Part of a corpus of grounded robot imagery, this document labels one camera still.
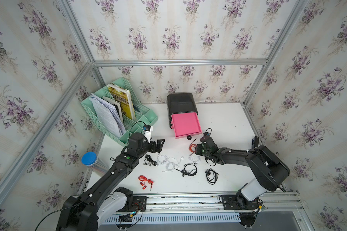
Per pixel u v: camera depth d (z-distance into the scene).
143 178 0.82
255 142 0.94
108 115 0.78
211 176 0.82
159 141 0.73
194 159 0.90
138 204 0.73
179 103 0.98
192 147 0.95
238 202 0.67
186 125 0.91
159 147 0.73
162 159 0.89
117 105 0.92
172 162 0.88
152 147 0.72
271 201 0.76
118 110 0.93
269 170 0.45
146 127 0.70
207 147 0.73
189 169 0.84
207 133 0.86
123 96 0.93
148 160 0.88
